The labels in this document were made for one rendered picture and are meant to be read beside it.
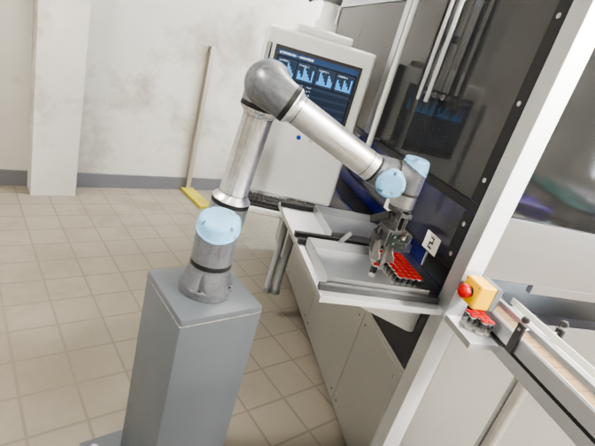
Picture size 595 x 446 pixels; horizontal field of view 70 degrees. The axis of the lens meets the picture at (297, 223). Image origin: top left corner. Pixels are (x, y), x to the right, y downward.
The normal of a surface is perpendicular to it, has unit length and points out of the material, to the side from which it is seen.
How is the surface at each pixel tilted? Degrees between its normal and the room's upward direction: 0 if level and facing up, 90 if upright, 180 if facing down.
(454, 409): 90
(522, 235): 90
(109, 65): 90
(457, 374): 90
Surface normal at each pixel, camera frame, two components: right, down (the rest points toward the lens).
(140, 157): 0.58, 0.44
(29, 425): 0.26, -0.90
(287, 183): 0.10, 0.40
